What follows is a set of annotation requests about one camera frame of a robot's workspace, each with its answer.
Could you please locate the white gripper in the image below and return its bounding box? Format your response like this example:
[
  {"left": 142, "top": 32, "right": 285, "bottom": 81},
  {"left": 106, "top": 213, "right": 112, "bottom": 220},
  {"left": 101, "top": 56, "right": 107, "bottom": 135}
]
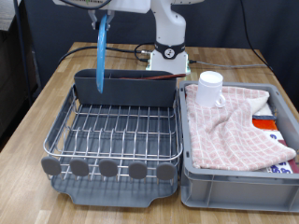
[{"left": 52, "top": 0, "right": 150, "bottom": 32}]

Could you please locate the blue plate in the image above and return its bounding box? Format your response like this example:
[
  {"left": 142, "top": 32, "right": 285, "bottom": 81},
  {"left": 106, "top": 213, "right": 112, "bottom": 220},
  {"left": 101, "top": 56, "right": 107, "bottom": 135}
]
[{"left": 95, "top": 13, "right": 108, "bottom": 94}]

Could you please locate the brown wooden spoon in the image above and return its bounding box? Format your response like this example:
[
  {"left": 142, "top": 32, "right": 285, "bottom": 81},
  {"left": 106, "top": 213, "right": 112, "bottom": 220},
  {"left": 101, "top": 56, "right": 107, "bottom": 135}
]
[{"left": 119, "top": 73, "right": 187, "bottom": 81}]

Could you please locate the black backdrop curtain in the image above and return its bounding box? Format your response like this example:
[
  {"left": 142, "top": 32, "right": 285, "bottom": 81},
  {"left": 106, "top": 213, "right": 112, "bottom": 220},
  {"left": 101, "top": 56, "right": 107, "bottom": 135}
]
[{"left": 21, "top": 0, "right": 299, "bottom": 110}]

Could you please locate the dark grey cutlery holder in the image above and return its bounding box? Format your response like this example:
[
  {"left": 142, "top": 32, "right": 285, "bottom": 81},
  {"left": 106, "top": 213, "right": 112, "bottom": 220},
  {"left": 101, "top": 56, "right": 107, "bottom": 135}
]
[{"left": 73, "top": 68, "right": 178, "bottom": 108}]

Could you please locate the black metal pole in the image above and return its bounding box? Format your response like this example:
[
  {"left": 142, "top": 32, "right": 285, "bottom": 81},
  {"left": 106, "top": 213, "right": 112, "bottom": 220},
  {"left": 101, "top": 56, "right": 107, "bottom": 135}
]
[{"left": 12, "top": 0, "right": 34, "bottom": 106}]

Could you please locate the dark brown furniture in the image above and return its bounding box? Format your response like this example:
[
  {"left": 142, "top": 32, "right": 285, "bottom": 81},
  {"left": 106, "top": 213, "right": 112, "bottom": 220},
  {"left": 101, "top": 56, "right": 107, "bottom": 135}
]
[{"left": 0, "top": 29, "right": 40, "bottom": 147}]

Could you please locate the white mug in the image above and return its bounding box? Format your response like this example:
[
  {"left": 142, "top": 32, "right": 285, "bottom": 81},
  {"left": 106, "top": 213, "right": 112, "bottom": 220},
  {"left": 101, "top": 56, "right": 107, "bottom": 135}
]
[{"left": 194, "top": 70, "right": 227, "bottom": 109}]

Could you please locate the pink checkered towel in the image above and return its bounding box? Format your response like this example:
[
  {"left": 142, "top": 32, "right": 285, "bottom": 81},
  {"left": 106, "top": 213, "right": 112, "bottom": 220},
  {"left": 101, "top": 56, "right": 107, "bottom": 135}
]
[{"left": 185, "top": 83, "right": 297, "bottom": 172}]

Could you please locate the grey drain tray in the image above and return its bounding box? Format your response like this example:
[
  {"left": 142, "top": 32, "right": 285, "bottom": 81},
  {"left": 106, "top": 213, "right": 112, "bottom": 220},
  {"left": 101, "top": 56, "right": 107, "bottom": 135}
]
[{"left": 50, "top": 90, "right": 180, "bottom": 209}]

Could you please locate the dark blue book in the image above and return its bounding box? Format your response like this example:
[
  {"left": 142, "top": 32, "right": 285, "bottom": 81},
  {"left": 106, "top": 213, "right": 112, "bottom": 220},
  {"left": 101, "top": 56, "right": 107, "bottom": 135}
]
[{"left": 251, "top": 114, "right": 278, "bottom": 121}]

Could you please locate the grey plastic crate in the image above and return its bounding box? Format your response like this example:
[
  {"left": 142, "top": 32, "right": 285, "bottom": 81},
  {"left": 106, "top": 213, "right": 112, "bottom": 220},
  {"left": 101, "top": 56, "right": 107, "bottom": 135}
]
[{"left": 178, "top": 79, "right": 299, "bottom": 214}]

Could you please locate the white book with blue print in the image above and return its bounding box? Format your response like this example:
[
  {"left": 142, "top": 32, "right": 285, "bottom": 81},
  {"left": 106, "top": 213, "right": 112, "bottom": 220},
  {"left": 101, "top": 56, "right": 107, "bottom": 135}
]
[{"left": 265, "top": 130, "right": 295, "bottom": 175}]

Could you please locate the black camera cable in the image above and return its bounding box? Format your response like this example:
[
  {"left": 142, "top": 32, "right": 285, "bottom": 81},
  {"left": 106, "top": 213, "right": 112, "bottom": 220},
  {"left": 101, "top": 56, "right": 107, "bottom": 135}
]
[{"left": 59, "top": 0, "right": 113, "bottom": 10}]

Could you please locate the long black table cable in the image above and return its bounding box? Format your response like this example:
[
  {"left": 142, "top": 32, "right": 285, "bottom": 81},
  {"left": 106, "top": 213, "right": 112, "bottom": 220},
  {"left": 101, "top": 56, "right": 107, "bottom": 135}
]
[{"left": 57, "top": 45, "right": 141, "bottom": 65}]

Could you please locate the black looped cable with connector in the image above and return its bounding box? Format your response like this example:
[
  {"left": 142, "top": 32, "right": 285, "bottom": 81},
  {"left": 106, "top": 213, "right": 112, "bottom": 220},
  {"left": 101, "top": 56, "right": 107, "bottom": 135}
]
[{"left": 134, "top": 41, "right": 157, "bottom": 63}]

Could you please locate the black hanging cable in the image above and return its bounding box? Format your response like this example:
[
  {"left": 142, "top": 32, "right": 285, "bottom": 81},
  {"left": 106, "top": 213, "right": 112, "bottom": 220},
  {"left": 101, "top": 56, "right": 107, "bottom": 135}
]
[{"left": 238, "top": 0, "right": 273, "bottom": 70}]

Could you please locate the metal wire dish rack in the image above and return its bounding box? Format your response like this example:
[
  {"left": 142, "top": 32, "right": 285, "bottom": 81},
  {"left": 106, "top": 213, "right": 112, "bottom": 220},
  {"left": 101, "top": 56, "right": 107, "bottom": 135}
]
[{"left": 40, "top": 83, "right": 184, "bottom": 183}]

